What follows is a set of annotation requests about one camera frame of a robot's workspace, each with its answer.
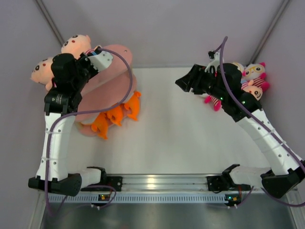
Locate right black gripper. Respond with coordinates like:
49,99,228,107
176,64,227,102

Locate boy plush black hair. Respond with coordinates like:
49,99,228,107
30,57,54,91

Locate boy plush red dot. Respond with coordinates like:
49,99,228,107
241,80,263,101

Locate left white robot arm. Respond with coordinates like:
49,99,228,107
28,52,112,197

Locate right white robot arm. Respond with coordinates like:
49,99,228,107
175,63,305,199

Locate white pink plush face down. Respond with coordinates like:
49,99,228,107
203,95,222,112

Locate white pink plush back left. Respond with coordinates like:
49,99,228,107
232,62,244,73

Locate orange plush toy middle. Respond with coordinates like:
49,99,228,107
106,104,126,126

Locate orange plush toy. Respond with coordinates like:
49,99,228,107
106,104,126,126
124,91,141,121
91,113,111,140

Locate orange plush toy left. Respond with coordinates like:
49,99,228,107
91,113,111,140

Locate orange plush toy right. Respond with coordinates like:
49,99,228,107
124,91,141,121

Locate white pink plush yellow glasses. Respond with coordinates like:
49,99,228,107
241,62,270,92

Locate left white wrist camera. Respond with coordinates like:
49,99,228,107
88,51,113,72

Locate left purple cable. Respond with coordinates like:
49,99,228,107
44,48,133,218

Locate purple cable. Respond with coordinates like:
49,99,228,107
44,48,133,218
213,36,305,207

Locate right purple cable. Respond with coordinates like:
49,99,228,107
213,36,305,207

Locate white slotted cable duct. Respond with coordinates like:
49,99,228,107
49,193,241,204

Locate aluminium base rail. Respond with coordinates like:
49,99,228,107
81,173,265,192

